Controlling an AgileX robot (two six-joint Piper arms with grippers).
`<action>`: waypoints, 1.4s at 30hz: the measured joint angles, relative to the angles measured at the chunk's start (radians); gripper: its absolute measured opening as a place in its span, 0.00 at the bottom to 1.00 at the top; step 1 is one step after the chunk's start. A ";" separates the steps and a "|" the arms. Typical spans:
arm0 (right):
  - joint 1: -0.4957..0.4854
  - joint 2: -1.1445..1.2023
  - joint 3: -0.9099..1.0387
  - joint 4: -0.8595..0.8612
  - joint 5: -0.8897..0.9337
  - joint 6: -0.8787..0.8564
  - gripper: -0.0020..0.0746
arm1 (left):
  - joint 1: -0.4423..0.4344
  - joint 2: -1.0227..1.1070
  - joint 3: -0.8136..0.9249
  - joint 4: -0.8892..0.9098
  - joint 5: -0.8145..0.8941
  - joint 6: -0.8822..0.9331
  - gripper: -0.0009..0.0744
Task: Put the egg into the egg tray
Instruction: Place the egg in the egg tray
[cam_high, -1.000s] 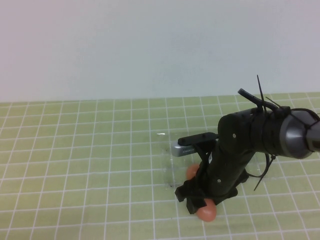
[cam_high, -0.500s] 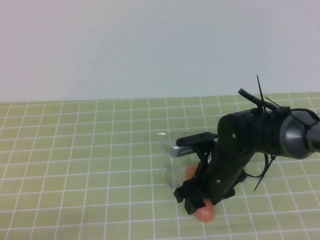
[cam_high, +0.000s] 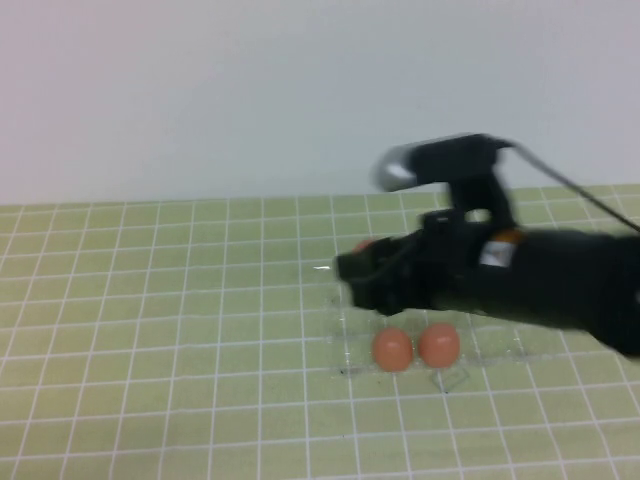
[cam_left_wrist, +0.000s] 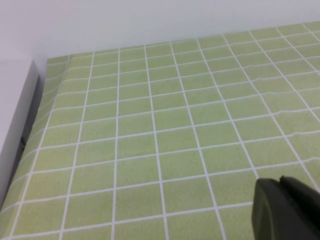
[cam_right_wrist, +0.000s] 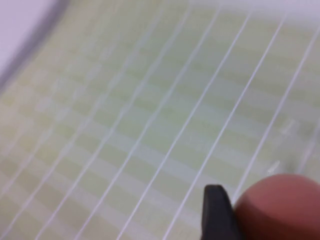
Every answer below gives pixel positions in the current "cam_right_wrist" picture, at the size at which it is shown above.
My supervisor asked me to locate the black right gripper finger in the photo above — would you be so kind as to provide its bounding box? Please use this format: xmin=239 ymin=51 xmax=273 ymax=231
xmin=201 ymin=184 xmax=243 ymax=240

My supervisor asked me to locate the red-orange ball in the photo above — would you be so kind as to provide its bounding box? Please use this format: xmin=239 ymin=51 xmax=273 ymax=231
xmin=232 ymin=173 xmax=320 ymax=240

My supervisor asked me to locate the green checkered tablecloth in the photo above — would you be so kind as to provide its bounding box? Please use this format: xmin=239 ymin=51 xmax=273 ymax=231
xmin=0 ymin=0 xmax=320 ymax=240

